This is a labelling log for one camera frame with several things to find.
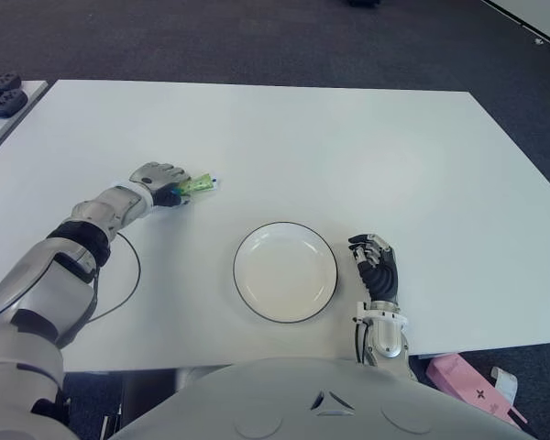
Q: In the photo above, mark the green snack packet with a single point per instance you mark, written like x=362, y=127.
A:
x=199, y=184

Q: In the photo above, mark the white plate with black rim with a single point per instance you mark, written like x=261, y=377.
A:
x=285, y=273

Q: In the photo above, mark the black game controller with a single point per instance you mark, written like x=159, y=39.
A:
x=4, y=102
x=0, y=82

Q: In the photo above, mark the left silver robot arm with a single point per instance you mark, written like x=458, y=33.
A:
x=50, y=284

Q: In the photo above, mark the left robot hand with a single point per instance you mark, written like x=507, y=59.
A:
x=158, y=176

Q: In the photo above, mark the pink cardboard box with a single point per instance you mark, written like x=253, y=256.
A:
x=463, y=380

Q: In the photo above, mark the grey robot torso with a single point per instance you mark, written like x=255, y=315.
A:
x=311, y=403

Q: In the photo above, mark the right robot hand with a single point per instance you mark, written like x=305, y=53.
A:
x=382, y=275

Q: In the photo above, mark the white paper tag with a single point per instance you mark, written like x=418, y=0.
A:
x=505, y=385

